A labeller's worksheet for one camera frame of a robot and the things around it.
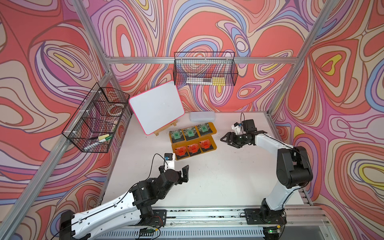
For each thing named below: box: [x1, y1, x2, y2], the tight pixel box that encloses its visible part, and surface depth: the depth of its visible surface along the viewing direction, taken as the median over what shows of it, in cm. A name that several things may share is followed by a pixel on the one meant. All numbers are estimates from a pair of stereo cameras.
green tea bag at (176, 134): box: [170, 129, 183, 140], surface depth 90 cm
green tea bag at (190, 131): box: [183, 127, 196, 137], surface depth 92 cm
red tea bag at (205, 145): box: [199, 139, 214, 152], surface depth 101 cm
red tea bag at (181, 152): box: [174, 146, 189, 160], surface depth 98 cm
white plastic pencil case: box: [189, 111, 216, 122], surface depth 123 cm
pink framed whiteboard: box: [129, 80, 185, 135], surface depth 93 cm
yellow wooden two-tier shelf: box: [168, 122, 218, 161], surface depth 95 cm
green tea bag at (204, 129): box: [197, 122, 213, 136], surface depth 93 cm
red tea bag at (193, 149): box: [187, 143, 201, 157], surface depth 100 cm
